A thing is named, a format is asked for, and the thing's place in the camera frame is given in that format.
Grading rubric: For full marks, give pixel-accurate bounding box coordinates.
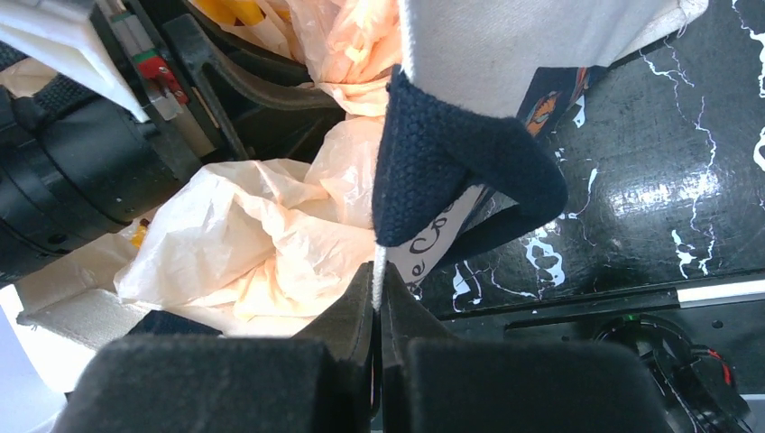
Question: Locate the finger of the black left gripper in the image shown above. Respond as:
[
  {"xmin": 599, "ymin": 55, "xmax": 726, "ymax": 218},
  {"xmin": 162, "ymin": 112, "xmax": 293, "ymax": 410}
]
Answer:
[{"xmin": 161, "ymin": 1, "xmax": 345, "ymax": 161}]

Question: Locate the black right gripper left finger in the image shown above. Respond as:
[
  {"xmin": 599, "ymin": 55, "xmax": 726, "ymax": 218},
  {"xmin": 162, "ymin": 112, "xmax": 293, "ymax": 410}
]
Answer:
[{"xmin": 54, "ymin": 263, "xmax": 375, "ymax": 432}]

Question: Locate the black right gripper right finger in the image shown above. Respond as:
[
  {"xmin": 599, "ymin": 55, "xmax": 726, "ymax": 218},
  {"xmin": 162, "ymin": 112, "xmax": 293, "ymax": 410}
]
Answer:
[{"xmin": 380, "ymin": 264, "xmax": 668, "ymax": 432}]

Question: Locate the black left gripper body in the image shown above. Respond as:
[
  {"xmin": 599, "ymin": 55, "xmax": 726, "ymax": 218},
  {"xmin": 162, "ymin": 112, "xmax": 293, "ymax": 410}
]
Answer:
[{"xmin": 1, "ymin": 1, "xmax": 224, "ymax": 281}]

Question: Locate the banana print plastic bag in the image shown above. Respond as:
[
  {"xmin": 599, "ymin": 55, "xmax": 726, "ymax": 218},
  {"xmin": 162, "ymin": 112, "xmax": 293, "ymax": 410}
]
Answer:
[{"xmin": 114, "ymin": 1, "xmax": 401, "ymax": 320}]

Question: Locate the beige canvas tote bag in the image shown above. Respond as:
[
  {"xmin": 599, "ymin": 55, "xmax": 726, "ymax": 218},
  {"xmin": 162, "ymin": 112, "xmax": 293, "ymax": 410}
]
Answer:
[{"xmin": 15, "ymin": 0, "xmax": 710, "ymax": 352}]

